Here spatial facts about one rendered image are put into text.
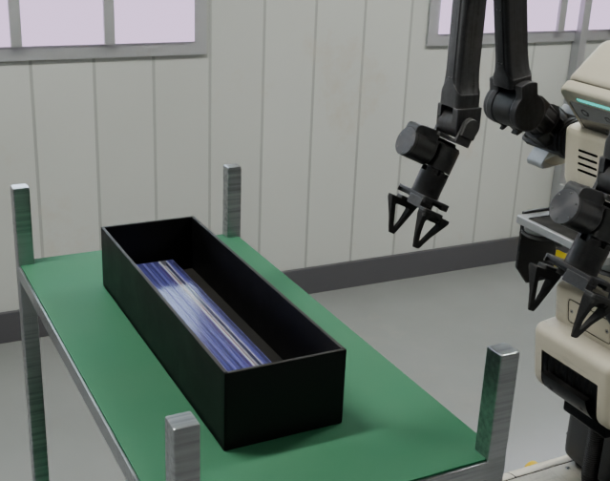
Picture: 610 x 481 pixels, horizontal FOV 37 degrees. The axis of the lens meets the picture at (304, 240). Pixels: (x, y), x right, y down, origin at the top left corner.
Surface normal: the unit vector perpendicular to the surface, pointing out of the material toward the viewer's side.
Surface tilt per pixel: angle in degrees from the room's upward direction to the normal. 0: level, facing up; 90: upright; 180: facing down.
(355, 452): 0
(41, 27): 90
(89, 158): 90
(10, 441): 0
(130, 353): 0
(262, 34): 90
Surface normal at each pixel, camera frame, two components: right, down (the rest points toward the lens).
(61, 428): 0.04, -0.94
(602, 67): -0.57, -0.61
